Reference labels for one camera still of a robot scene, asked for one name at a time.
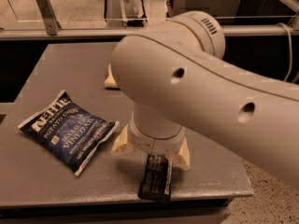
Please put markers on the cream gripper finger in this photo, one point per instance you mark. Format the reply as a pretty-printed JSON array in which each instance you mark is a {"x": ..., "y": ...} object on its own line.
[
  {"x": 181, "y": 158},
  {"x": 121, "y": 145}
]

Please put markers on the left metal rail bracket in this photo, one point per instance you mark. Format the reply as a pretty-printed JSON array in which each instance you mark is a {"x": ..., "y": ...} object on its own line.
[{"x": 52, "y": 26}]

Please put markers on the black rxbar chocolate bar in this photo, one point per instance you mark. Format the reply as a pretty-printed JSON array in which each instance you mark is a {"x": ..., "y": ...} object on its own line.
[{"x": 156, "y": 183}]

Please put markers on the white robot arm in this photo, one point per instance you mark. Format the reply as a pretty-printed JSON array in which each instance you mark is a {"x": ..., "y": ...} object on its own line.
[{"x": 175, "y": 74}]

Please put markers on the yellow sponge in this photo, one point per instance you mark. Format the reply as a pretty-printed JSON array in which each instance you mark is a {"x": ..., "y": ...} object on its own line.
[{"x": 110, "y": 82}]

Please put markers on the blue kettle chips bag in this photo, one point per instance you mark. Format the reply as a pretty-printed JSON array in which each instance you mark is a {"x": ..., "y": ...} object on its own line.
[{"x": 69, "y": 132}]

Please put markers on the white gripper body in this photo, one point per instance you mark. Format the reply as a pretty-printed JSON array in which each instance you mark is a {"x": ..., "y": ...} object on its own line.
[{"x": 154, "y": 143}]

